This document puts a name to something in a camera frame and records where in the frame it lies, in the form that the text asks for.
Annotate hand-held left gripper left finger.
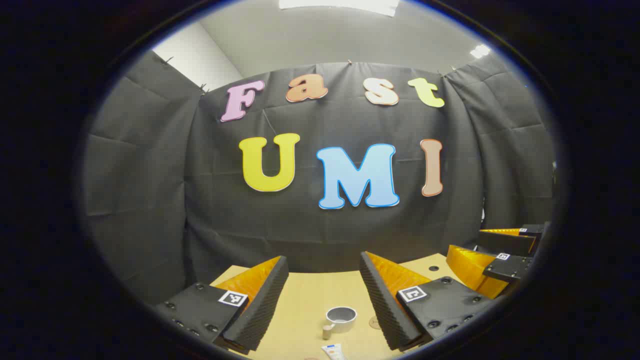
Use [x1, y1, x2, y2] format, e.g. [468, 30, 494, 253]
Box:
[152, 255, 291, 357]

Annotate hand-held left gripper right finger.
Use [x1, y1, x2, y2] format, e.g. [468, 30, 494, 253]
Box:
[359, 251, 497, 352]

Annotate white cup with handle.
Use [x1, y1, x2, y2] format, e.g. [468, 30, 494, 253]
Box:
[322, 306, 358, 341]

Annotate light wooden desktop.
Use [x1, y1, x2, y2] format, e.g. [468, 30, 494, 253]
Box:
[210, 252, 481, 360]

